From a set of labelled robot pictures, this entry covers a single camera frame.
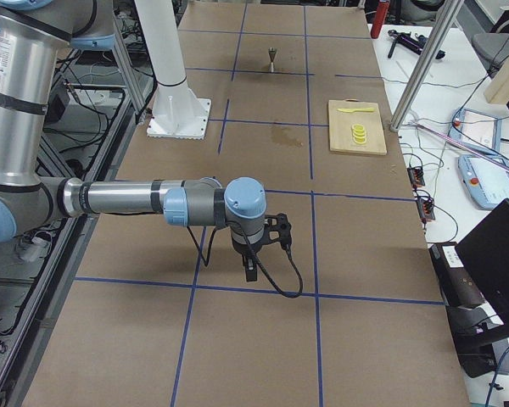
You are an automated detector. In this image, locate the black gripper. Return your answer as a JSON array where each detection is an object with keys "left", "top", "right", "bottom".
[{"left": 239, "top": 244, "right": 259, "bottom": 282}]

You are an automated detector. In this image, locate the black monitor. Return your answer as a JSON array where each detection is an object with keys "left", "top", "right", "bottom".
[{"left": 456, "top": 198, "right": 509, "bottom": 337}]

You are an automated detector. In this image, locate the aluminium frame post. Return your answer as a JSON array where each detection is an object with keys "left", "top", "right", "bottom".
[{"left": 389, "top": 0, "right": 464, "bottom": 131}]

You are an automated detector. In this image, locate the grey office chair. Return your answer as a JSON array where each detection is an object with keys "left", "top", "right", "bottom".
[{"left": 472, "top": 5, "right": 509, "bottom": 77}]

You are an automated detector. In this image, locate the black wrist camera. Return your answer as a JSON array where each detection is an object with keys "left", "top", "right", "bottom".
[{"left": 261, "top": 213, "right": 292, "bottom": 252}]

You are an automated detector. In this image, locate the black box device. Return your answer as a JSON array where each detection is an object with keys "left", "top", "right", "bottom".
[{"left": 429, "top": 242, "right": 484, "bottom": 309}]

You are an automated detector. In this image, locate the yellow plastic knife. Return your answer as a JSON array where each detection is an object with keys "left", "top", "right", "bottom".
[{"left": 337, "top": 107, "right": 375, "bottom": 114}]

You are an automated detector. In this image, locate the steel double jigger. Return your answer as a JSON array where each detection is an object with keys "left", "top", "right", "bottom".
[{"left": 268, "top": 47, "right": 277, "bottom": 73}]

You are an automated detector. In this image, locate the near teach pendant tablet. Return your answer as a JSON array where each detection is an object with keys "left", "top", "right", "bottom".
[{"left": 458, "top": 154, "right": 509, "bottom": 210}]

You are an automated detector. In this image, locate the far teach pendant tablet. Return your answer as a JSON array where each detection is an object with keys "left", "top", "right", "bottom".
[{"left": 449, "top": 109, "right": 501, "bottom": 153}]

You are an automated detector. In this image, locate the red bottle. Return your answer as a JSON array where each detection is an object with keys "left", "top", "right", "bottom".
[{"left": 370, "top": 0, "right": 390, "bottom": 39}]

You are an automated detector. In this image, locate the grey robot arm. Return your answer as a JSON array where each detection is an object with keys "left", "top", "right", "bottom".
[{"left": 0, "top": 1, "right": 269, "bottom": 282}]

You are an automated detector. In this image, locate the teach pendant tablet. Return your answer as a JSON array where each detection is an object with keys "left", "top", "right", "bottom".
[
  {"left": 458, "top": 154, "right": 509, "bottom": 210},
  {"left": 449, "top": 109, "right": 501, "bottom": 153}
]

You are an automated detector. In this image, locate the bamboo cutting board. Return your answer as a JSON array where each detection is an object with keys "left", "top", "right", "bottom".
[{"left": 327, "top": 100, "right": 387, "bottom": 156}]

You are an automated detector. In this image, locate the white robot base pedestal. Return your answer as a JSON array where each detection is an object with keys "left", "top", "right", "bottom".
[{"left": 135, "top": 0, "right": 211, "bottom": 140}]

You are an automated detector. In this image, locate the metal rod green tip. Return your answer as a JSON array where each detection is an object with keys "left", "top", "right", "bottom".
[{"left": 410, "top": 122, "right": 509, "bottom": 173}]

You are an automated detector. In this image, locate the black handle bar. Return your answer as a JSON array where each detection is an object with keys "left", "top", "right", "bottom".
[{"left": 387, "top": 38, "right": 397, "bottom": 59}]

